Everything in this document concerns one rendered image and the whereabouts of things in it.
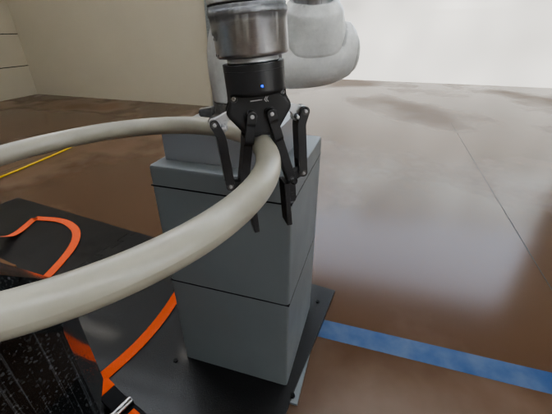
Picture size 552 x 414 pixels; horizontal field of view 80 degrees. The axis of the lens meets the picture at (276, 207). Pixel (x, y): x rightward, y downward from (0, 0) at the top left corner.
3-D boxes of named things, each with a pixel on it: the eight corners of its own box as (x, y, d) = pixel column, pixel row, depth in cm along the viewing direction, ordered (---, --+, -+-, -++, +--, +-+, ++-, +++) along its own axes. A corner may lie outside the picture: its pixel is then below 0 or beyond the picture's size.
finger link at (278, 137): (257, 106, 44) (267, 102, 45) (283, 177, 50) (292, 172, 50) (264, 112, 41) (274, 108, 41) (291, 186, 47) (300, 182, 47)
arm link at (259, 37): (203, 11, 40) (212, 63, 43) (209, 4, 32) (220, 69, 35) (274, 4, 42) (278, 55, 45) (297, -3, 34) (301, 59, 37)
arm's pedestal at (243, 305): (224, 280, 166) (209, 121, 127) (323, 301, 153) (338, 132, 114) (167, 366, 124) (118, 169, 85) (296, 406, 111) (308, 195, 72)
